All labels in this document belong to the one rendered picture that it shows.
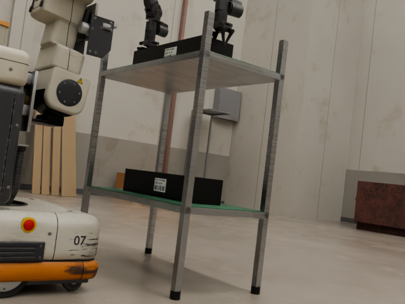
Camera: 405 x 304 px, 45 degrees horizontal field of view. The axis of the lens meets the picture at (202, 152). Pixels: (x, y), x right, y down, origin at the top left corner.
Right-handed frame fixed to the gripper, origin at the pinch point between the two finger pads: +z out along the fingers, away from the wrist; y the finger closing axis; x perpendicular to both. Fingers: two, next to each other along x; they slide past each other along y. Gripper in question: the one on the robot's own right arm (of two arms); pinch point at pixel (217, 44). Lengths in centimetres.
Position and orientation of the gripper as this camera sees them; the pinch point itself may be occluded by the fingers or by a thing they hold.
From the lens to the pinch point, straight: 218.0
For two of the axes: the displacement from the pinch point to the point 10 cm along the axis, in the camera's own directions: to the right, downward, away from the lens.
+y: -6.3, -0.3, 7.7
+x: -7.7, -1.0, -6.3
